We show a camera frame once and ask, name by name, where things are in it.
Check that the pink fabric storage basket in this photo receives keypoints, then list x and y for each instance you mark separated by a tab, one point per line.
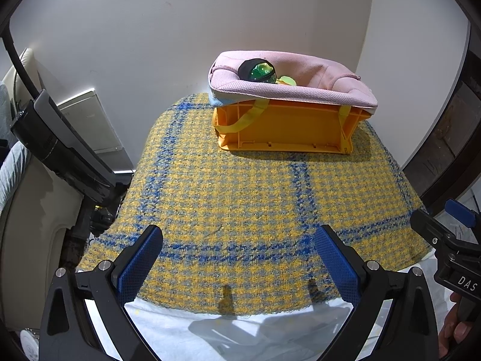
330	82

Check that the yellow blue plaid cloth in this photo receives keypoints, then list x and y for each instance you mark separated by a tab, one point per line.
225	214

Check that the orange plastic crate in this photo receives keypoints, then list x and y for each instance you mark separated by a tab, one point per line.
297	128

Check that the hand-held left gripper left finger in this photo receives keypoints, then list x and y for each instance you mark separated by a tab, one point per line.
139	267

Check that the black and green ball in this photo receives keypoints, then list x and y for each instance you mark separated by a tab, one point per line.
259	70

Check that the beige leather sofa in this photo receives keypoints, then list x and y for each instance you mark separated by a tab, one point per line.
34	240

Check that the white flat panel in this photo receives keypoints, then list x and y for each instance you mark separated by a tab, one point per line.
90	124

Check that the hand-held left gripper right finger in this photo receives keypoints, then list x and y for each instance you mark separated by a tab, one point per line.
336	267

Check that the white plastic sheet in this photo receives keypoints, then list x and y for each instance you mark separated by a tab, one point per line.
188	331

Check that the grey cloth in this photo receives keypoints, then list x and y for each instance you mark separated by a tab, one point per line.
11	173

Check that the yellow round disc toy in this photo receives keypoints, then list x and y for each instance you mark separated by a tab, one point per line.
287	80

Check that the person's right hand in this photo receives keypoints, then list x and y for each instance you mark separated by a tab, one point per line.
456	332

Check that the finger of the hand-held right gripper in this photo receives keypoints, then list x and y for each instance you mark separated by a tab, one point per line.
432	227
460	212

